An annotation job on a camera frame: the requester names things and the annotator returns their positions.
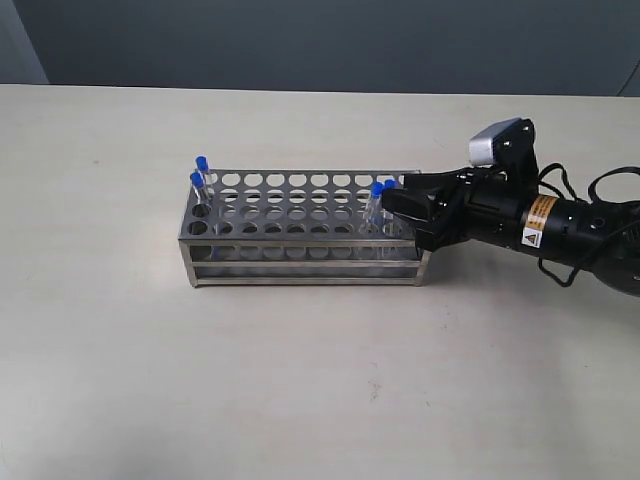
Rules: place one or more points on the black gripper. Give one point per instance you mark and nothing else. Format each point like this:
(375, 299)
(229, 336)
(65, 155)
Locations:
(481, 204)

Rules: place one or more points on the blue capped tube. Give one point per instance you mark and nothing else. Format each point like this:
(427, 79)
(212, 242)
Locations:
(200, 188)
(203, 167)
(388, 223)
(372, 211)

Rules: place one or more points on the blue capped tube back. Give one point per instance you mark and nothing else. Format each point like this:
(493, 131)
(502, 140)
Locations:
(203, 167)

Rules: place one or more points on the blue capped tube front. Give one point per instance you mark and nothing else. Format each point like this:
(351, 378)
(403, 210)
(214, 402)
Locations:
(200, 188)

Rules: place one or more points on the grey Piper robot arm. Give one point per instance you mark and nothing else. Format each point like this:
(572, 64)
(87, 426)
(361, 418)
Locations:
(566, 235)

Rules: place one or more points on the stainless steel test tube rack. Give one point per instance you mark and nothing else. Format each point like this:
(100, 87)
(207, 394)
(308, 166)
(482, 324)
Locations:
(295, 227)

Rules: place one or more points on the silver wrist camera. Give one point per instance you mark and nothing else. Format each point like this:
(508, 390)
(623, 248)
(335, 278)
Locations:
(508, 145)

